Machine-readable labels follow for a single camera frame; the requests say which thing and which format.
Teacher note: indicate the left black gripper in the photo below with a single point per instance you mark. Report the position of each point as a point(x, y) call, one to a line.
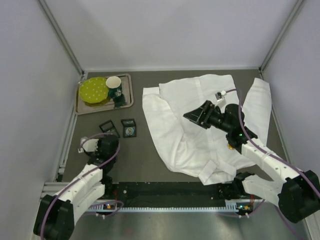
point(93, 153)

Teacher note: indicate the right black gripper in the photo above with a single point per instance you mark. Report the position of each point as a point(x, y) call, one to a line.
point(207, 116)

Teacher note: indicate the round clear blue brooch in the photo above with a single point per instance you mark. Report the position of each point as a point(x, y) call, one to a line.
point(129, 131)

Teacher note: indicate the white shirt garment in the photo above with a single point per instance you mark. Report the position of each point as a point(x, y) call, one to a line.
point(187, 148)

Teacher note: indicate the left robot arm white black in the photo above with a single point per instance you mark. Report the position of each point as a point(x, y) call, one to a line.
point(58, 214)

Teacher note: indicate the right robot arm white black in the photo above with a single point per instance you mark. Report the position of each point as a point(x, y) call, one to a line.
point(294, 192)

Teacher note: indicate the silver metal tray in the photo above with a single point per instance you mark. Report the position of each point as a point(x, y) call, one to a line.
point(124, 101)

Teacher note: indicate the green polka dot plate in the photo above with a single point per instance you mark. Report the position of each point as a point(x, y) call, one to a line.
point(93, 90)

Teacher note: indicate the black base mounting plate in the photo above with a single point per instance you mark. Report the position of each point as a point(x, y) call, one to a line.
point(173, 194)

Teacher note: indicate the white cup dark base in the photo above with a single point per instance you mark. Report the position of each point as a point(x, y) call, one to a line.
point(114, 85)

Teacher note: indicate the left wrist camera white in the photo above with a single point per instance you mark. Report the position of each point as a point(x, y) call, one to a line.
point(88, 145)

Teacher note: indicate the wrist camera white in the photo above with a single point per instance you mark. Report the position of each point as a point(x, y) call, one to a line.
point(88, 145)
point(220, 97)

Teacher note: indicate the black square frame left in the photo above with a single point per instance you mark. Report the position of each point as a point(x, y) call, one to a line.
point(109, 128)

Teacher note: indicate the black square frame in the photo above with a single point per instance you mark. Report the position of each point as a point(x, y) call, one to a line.
point(109, 128)
point(130, 122)

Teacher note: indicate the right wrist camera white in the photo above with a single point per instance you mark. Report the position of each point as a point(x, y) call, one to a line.
point(220, 97)

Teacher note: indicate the black square frame right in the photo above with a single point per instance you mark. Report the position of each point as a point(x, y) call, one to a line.
point(130, 122)

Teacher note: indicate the grey slotted cable duct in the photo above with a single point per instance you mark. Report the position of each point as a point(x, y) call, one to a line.
point(228, 207)

